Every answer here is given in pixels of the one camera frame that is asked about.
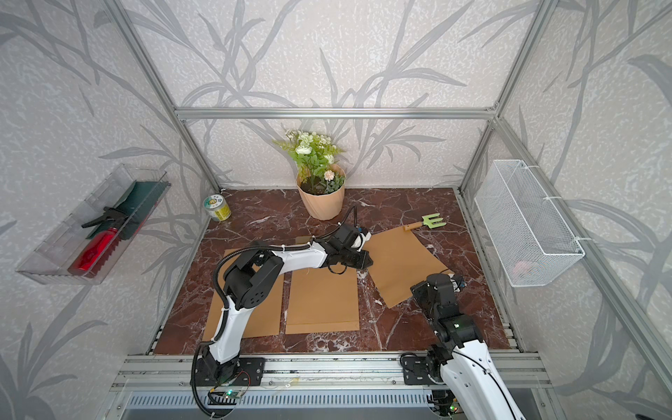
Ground brown file bag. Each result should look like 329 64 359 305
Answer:
285 265 360 334
364 227 446 307
202 255 284 341

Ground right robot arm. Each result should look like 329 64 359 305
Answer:
399 271 525 419

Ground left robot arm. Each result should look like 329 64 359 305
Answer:
190 206 373 419

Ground pink flower pot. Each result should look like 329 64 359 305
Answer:
297 164 346 221

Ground green garden fork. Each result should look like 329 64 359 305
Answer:
404 213 447 231

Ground green plant white flowers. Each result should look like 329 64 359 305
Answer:
274 129 346 195

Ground dark green cloth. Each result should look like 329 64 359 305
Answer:
82 181 171 241

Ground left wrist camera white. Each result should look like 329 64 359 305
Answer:
351 232 371 252

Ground white wire mesh basket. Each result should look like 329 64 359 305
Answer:
475 159 586 288

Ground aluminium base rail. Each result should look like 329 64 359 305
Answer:
110 351 552 392

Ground clear plastic wall tray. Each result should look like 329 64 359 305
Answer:
17 164 171 285

